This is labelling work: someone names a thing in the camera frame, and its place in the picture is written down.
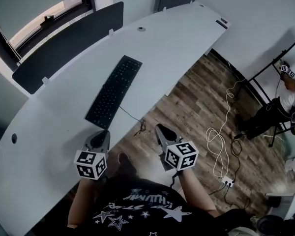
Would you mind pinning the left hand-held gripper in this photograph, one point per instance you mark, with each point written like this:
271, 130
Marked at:
91, 165

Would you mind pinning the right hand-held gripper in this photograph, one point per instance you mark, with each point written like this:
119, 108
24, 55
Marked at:
180, 156

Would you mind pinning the black keyboard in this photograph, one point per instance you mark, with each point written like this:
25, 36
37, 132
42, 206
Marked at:
113, 91

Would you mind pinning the person's left forearm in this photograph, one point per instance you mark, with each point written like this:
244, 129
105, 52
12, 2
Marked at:
84, 200

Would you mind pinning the person's right forearm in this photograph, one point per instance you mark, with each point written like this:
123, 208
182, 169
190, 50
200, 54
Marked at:
195, 193

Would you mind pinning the person's dark shoe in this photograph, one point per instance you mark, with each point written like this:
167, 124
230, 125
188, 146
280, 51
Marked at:
125, 160

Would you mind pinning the black star print shirt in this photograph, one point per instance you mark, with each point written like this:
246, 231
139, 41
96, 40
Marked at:
142, 205

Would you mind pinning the white power strip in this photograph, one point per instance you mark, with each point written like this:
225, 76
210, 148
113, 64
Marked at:
227, 181

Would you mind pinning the large dark desk divider panel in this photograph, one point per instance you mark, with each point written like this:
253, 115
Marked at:
68, 45

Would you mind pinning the black metal board stand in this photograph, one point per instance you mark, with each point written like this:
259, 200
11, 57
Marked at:
263, 70

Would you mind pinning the black folding chair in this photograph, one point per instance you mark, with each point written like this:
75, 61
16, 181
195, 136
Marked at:
282, 126

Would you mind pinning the dark desk corner socket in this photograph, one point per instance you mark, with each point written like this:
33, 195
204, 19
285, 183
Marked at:
222, 23

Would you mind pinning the black headphones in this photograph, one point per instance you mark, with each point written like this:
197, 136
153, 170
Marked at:
270, 225

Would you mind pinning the white storage box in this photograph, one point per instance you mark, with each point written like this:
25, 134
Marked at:
286, 204

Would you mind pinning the black window frame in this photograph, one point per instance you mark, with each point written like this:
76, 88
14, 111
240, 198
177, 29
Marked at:
5, 36

